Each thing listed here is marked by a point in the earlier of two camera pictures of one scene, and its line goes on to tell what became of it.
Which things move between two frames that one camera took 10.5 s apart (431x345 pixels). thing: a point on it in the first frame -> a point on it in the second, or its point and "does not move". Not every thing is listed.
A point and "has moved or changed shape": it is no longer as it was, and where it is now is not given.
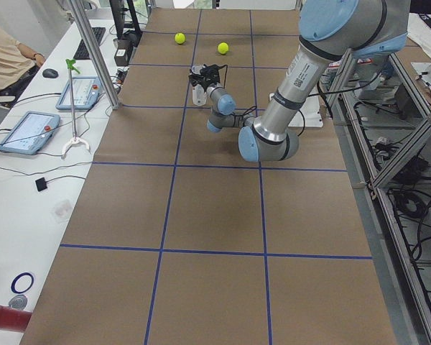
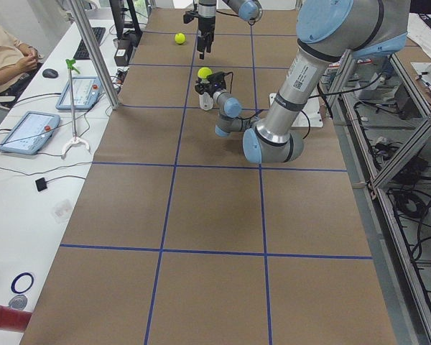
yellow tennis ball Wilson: (223, 47) has moved or changed shape
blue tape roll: (16, 279) does not move
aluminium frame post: (92, 44) does not move
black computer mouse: (49, 73) does not move
